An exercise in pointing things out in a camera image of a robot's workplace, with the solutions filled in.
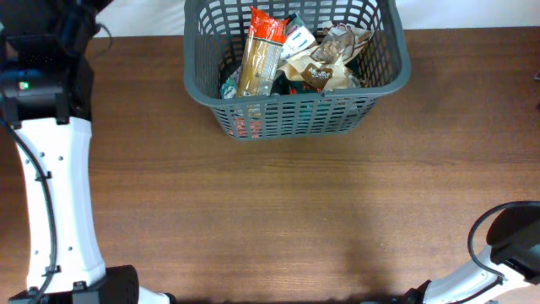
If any orange spaghetti pasta package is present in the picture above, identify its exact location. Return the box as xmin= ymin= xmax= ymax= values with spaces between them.
xmin=231 ymin=6 xmax=290 ymax=138

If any beige brown snack pouch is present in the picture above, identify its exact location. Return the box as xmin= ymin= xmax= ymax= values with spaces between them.
xmin=312 ymin=22 xmax=374 ymax=66
xmin=278 ymin=46 xmax=320 ymax=81

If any Kleenex tissue multipack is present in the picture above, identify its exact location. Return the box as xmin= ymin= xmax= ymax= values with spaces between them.
xmin=219 ymin=13 xmax=317 ymax=100

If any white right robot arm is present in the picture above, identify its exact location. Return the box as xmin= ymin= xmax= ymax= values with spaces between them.
xmin=396 ymin=201 xmax=539 ymax=304

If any green snack bag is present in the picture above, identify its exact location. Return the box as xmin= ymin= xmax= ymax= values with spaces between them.
xmin=276 ymin=58 xmax=367 ymax=95

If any grey plastic basket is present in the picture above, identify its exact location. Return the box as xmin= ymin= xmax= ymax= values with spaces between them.
xmin=184 ymin=0 xmax=411 ymax=140

